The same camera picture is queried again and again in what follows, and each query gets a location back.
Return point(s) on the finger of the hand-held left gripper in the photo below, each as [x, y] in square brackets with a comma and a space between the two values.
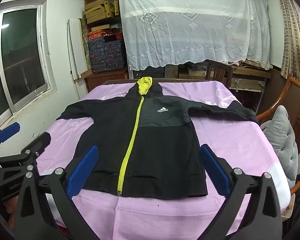
[41, 143]
[8, 132]

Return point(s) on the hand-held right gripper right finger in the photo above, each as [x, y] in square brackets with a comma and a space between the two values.
[215, 172]

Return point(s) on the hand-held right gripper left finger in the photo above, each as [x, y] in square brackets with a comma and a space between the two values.
[82, 173]

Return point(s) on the black hooded jacket yellow zipper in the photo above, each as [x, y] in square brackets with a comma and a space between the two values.
[162, 155]

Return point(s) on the purple printed blanket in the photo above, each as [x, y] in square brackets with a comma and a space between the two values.
[230, 142]

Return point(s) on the grey quilted blanket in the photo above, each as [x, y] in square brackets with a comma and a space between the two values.
[282, 135]

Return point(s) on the sliding glass window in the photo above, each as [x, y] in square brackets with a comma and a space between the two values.
[20, 55]

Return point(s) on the brown wooden cabinet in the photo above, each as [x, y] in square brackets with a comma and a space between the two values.
[105, 78]

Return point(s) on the white leaning board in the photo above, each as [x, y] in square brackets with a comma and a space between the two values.
[73, 50]

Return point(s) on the dark wooden chair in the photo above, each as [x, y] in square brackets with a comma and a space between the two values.
[218, 71]

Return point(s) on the rattan armchair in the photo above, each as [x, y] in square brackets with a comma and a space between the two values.
[282, 92]

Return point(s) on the wooden workbench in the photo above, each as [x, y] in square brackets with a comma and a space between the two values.
[252, 73]

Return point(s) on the row of orange boxes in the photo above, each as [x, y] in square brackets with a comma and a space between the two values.
[100, 33]

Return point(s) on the wooden shelf unit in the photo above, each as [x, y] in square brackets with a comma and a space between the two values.
[116, 28]

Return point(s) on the white lace cloth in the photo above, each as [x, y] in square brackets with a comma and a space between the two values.
[190, 30]

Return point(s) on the stack of tan cardboard boxes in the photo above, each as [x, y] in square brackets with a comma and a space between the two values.
[97, 10]

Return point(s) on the patterned window curtain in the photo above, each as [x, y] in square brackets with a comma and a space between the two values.
[290, 30]

